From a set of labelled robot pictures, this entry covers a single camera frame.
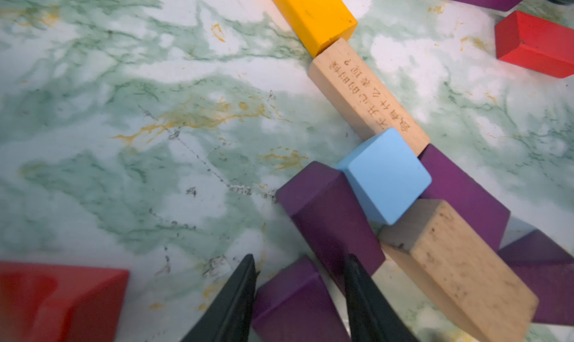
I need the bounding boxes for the purple slanted brick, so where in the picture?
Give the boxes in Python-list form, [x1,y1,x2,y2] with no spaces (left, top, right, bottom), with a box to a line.
[276,161,385,292]

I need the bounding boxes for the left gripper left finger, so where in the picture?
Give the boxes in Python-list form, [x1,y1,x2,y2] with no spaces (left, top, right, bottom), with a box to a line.
[182,254,257,342]

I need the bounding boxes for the red flat brick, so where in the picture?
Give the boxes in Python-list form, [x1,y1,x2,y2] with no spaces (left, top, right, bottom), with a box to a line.
[495,11,573,79]

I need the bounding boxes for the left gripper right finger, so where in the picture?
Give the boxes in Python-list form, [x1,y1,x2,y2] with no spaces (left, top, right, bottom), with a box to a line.
[344,254,418,342]

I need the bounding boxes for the light blue brick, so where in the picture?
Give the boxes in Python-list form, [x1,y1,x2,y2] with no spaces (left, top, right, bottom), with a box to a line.
[336,128,432,225]

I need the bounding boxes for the engraved natural wood brick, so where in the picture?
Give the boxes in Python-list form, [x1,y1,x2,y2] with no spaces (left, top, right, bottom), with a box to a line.
[308,39,431,156]

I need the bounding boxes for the purple brick behind wood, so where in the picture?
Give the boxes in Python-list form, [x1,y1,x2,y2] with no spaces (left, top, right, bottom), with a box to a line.
[419,144,511,251]

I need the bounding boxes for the natural wood square brick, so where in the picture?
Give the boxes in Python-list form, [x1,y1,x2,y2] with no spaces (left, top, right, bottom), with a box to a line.
[379,199,539,341]

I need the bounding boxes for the yellow long brick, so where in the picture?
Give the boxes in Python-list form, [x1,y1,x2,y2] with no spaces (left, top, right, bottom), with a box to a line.
[272,0,357,57]

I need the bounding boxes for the red arch brick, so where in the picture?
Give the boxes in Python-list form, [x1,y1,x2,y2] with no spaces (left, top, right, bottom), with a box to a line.
[1,261,129,341]

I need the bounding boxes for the purple brick front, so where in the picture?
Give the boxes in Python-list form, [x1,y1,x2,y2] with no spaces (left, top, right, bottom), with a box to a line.
[252,256,351,342]

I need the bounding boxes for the purple block right cluster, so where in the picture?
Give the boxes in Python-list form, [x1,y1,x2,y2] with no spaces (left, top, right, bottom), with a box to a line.
[498,230,573,326]

